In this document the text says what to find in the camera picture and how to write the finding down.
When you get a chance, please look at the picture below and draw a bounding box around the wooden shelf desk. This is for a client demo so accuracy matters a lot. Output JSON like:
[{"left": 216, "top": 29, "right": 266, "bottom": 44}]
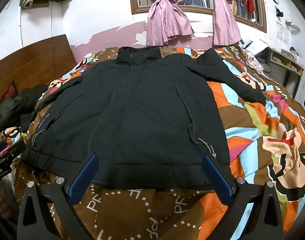
[{"left": 264, "top": 46, "right": 304, "bottom": 99}]

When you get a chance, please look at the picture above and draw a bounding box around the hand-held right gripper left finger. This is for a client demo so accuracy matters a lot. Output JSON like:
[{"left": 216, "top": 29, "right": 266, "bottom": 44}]
[{"left": 17, "top": 153, "right": 100, "bottom": 240}]

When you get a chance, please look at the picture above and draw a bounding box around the stack of papers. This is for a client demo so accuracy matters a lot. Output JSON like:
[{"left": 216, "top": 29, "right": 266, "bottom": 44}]
[{"left": 281, "top": 47, "right": 303, "bottom": 62}]

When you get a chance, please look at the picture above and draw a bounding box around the person's left hand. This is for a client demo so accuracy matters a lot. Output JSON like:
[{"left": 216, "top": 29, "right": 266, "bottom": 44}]
[{"left": 0, "top": 186, "right": 16, "bottom": 222}]

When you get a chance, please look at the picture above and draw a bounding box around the wooden headboard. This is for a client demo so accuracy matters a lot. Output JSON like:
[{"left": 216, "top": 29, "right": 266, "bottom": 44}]
[{"left": 0, "top": 34, "right": 77, "bottom": 98}]

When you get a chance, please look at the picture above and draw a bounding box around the red dark pillow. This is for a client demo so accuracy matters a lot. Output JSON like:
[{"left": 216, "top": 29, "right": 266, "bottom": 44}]
[{"left": 1, "top": 80, "right": 19, "bottom": 100}]

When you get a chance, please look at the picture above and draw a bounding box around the white wall cable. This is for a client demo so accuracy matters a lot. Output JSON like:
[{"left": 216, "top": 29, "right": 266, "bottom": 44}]
[{"left": 18, "top": 5, "right": 24, "bottom": 48}]

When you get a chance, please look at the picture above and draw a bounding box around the floral cloth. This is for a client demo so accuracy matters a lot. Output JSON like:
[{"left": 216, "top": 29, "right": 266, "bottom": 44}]
[{"left": 243, "top": 49, "right": 266, "bottom": 73}]

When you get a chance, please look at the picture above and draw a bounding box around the black jacket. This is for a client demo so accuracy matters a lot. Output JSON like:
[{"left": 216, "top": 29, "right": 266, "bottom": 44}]
[{"left": 22, "top": 45, "right": 267, "bottom": 191}]

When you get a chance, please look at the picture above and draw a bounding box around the white board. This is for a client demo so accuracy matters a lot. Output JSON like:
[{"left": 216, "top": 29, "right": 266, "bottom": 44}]
[{"left": 243, "top": 39, "right": 269, "bottom": 53}]

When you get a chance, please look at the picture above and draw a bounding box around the small wall shelf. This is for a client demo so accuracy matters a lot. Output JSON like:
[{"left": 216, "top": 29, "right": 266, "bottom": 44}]
[{"left": 285, "top": 21, "right": 301, "bottom": 31}]

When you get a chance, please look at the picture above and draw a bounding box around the printed cartoon blanket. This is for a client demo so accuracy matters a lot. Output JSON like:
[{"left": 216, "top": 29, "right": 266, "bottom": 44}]
[{"left": 0, "top": 44, "right": 305, "bottom": 240}]

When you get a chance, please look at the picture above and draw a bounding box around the pink knotted curtain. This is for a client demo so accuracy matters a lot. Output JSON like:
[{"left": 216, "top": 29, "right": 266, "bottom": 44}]
[
  {"left": 207, "top": 0, "right": 242, "bottom": 46},
  {"left": 145, "top": 0, "right": 194, "bottom": 46}
]

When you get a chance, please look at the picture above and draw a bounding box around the pile of dark clothes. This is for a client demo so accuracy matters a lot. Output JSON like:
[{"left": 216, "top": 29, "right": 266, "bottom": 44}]
[{"left": 0, "top": 84, "right": 48, "bottom": 138}]

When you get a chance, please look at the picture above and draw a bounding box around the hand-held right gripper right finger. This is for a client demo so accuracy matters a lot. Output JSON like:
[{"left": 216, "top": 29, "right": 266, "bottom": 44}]
[{"left": 202, "top": 152, "right": 284, "bottom": 240}]

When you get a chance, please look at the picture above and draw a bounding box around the red hanging decoration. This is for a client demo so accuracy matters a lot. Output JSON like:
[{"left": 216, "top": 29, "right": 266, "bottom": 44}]
[{"left": 240, "top": 0, "right": 257, "bottom": 20}]

